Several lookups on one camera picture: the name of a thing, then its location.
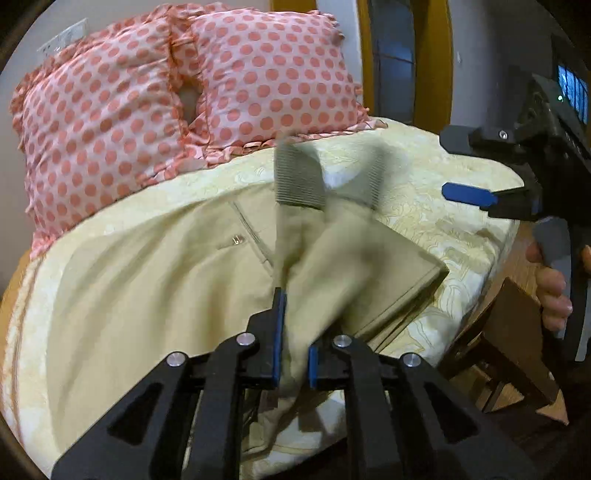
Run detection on barred window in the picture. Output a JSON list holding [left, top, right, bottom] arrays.
[[555, 64, 591, 121]]

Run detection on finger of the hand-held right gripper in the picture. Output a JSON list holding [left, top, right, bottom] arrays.
[[439, 124, 520, 156], [441, 182, 543, 221]]

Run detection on cream patterned bed sheet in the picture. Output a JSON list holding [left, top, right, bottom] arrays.
[[0, 117, 522, 477]]

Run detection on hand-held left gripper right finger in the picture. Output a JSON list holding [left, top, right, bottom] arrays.
[[308, 335, 541, 480]]

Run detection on yellow door frame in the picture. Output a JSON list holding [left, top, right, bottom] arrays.
[[355, 0, 456, 126]]

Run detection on beige pants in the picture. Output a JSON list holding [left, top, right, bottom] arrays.
[[46, 138, 451, 462]]

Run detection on white wall socket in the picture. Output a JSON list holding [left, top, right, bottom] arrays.
[[36, 17, 89, 57]]

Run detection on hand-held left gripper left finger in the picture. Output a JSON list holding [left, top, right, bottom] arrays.
[[50, 287, 288, 480]]

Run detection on pink polka-dot pillow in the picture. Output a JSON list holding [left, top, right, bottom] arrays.
[[168, 2, 389, 168], [9, 16, 206, 259]]

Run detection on person's right hand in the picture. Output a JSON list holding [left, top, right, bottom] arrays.
[[525, 241, 591, 332]]

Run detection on brown wooden stool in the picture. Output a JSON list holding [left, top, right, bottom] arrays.
[[436, 276, 572, 426]]

